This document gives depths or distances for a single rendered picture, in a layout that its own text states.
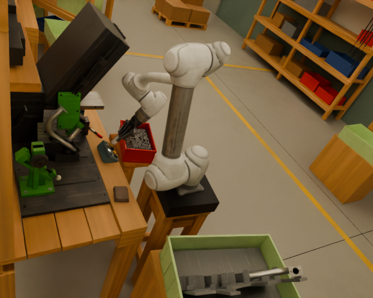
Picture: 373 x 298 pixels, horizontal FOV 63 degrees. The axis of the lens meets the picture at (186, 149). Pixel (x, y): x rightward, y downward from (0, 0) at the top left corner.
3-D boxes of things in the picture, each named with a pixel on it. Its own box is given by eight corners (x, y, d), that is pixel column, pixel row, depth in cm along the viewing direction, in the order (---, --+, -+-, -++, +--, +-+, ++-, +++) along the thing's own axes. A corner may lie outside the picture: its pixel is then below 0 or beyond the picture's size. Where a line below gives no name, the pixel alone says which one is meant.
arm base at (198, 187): (186, 165, 199) (189, 159, 195) (203, 191, 186) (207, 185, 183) (162, 169, 188) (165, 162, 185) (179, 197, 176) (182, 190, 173)
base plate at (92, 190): (67, 91, 231) (67, 88, 230) (109, 203, 164) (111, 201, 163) (3, 88, 209) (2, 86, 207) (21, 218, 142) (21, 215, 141)
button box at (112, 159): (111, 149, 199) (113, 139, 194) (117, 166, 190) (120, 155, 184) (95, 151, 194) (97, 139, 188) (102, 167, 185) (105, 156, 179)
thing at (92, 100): (96, 95, 199) (97, 91, 197) (103, 110, 189) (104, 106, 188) (29, 93, 178) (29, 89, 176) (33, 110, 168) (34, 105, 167)
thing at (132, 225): (79, 91, 258) (81, 76, 250) (141, 242, 168) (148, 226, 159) (61, 91, 251) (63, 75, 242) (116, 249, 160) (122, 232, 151)
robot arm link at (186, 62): (187, 189, 169) (156, 202, 155) (169, 174, 179) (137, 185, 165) (219, 48, 132) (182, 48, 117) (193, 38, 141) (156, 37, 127)
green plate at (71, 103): (75, 123, 179) (77, 88, 171) (79, 128, 174) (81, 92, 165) (54, 123, 173) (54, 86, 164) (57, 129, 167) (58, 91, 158)
